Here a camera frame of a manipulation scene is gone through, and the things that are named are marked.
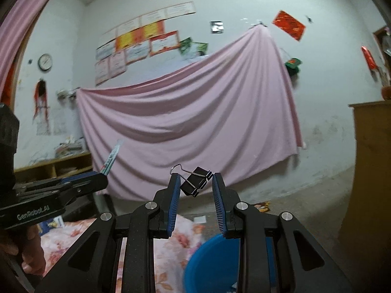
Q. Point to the red tassel wall ornament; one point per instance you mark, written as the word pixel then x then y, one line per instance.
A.
pixel 41 96

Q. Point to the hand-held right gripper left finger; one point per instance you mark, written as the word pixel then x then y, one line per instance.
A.
pixel 173 207

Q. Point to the floral blanket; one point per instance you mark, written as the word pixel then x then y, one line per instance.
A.
pixel 61 238

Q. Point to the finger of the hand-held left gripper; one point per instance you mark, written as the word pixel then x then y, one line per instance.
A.
pixel 85 190
pixel 82 178

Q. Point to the wooden wall shelf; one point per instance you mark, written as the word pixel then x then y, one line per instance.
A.
pixel 61 166

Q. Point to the wooden cabinet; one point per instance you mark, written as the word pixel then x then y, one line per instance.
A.
pixel 372 164

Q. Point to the round wall clock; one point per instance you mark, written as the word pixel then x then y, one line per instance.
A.
pixel 45 62

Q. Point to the pink door curtain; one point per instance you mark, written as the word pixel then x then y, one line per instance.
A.
pixel 18 30

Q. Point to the pink hanging sheet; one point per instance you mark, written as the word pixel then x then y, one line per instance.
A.
pixel 189 113

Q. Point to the group of wall certificates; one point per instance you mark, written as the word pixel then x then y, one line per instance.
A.
pixel 137 42

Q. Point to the orange round jar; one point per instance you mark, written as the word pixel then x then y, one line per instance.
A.
pixel 386 92

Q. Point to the blue white cartoon packet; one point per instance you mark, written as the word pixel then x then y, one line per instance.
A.
pixel 52 224

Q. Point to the red wall paper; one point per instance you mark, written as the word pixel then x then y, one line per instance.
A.
pixel 288 25

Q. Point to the green hanging ornament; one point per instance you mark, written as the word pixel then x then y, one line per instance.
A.
pixel 293 65

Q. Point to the colourful snack wrapper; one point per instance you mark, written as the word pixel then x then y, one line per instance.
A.
pixel 262 207

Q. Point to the black binder clip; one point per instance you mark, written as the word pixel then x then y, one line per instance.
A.
pixel 195 183

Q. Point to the pile of papers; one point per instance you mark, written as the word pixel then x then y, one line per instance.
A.
pixel 70 148

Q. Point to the person's left hand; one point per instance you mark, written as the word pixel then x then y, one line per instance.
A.
pixel 30 256

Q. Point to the white paper scrap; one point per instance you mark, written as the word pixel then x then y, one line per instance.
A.
pixel 199 219

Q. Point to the green wall flyer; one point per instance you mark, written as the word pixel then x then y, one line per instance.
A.
pixel 201 48
pixel 185 46

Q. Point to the red hanging ornament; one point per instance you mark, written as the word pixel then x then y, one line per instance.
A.
pixel 369 59

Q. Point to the white green paper packet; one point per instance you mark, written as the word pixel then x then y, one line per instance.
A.
pixel 111 157

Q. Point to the blue plastic basin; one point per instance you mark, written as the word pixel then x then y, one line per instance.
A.
pixel 207 262

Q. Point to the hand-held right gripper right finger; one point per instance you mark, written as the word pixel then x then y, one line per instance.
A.
pixel 218 207

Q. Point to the silver wall photo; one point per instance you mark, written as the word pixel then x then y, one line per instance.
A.
pixel 217 27

